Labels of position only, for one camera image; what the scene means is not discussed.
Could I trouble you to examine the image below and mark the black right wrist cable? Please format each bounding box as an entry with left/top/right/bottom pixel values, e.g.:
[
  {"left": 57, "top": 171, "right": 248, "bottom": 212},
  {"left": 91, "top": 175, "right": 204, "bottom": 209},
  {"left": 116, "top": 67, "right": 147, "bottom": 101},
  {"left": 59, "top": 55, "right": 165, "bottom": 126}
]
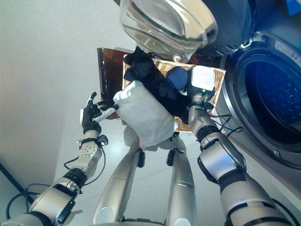
[{"left": 206, "top": 114, "right": 243, "bottom": 137}]

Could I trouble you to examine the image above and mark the person's beige trouser leg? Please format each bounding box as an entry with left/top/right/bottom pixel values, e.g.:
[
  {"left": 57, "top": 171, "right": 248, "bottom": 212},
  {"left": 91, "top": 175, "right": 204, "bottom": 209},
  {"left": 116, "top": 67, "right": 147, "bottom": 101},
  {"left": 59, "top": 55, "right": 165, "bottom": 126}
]
[{"left": 93, "top": 128, "right": 146, "bottom": 226}]

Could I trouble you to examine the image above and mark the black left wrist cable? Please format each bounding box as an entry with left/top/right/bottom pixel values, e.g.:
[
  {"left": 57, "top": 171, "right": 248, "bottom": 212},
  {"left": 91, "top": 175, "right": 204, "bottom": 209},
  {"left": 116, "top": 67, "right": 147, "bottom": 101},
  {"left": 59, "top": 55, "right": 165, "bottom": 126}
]
[{"left": 63, "top": 141, "right": 106, "bottom": 185}]

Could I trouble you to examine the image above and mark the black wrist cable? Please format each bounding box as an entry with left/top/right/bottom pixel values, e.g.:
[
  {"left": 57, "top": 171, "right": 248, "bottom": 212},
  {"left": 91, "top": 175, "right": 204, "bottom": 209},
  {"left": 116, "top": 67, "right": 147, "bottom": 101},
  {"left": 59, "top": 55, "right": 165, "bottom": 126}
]
[
  {"left": 206, "top": 114, "right": 243, "bottom": 137},
  {"left": 63, "top": 141, "right": 106, "bottom": 185}
]

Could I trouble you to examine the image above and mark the grey washing machine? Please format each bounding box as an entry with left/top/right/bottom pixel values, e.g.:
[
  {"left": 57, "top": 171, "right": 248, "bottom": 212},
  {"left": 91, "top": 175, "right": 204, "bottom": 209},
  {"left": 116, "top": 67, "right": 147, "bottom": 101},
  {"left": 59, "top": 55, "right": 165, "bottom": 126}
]
[{"left": 199, "top": 0, "right": 301, "bottom": 212}]

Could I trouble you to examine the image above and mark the black skirting strip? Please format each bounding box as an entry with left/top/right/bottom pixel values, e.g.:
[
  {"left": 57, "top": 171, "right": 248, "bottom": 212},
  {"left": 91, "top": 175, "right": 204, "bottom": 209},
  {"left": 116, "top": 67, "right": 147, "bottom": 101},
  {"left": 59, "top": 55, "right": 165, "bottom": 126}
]
[{"left": 0, "top": 162, "right": 35, "bottom": 204}]

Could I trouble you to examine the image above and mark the blue garment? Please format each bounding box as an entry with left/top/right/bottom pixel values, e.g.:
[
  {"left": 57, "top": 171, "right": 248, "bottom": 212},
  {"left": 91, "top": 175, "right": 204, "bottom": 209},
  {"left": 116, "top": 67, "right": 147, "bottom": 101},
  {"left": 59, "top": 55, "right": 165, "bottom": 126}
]
[{"left": 166, "top": 67, "right": 189, "bottom": 92}]

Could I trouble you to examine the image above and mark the round washing machine door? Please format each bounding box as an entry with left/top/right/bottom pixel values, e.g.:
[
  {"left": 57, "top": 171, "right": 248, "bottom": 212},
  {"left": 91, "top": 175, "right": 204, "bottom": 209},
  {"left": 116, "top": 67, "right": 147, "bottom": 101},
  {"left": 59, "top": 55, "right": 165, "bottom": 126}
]
[{"left": 112, "top": 0, "right": 219, "bottom": 64}]

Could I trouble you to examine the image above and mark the wicker laundry basket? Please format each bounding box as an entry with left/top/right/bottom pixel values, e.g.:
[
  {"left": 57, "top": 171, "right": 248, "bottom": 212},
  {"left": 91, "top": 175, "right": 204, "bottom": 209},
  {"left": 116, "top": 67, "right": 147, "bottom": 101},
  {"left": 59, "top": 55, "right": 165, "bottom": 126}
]
[{"left": 122, "top": 54, "right": 226, "bottom": 134}]

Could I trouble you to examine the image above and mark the white garment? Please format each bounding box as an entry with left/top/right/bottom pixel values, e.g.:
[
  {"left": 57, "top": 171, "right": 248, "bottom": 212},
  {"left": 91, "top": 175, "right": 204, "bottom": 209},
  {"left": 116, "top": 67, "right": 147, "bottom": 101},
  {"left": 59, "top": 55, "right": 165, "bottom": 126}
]
[{"left": 112, "top": 80, "right": 179, "bottom": 149}]

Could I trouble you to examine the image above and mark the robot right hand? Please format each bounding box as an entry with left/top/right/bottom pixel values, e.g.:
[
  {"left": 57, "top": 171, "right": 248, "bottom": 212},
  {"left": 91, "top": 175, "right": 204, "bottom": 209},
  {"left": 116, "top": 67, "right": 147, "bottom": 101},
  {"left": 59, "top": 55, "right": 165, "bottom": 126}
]
[{"left": 178, "top": 66, "right": 215, "bottom": 101}]

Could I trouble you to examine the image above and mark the blue washer control panel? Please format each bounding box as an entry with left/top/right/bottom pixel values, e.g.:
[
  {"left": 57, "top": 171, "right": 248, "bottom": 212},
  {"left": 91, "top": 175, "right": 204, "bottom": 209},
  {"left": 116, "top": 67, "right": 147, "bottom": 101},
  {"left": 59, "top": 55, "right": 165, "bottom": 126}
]
[{"left": 285, "top": 0, "right": 301, "bottom": 16}]

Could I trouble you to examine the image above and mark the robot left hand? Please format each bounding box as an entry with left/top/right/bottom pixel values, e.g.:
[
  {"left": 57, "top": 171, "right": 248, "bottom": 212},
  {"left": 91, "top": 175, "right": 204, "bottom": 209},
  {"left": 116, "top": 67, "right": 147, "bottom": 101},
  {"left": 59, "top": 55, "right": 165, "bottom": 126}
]
[{"left": 79, "top": 91, "right": 119, "bottom": 134}]

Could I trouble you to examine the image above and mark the black left elbow cable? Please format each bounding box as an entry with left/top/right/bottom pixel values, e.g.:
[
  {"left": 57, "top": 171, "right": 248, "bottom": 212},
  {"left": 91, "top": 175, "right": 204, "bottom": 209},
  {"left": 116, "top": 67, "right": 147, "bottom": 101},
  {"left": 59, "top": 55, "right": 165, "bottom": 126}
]
[{"left": 6, "top": 183, "right": 51, "bottom": 219}]

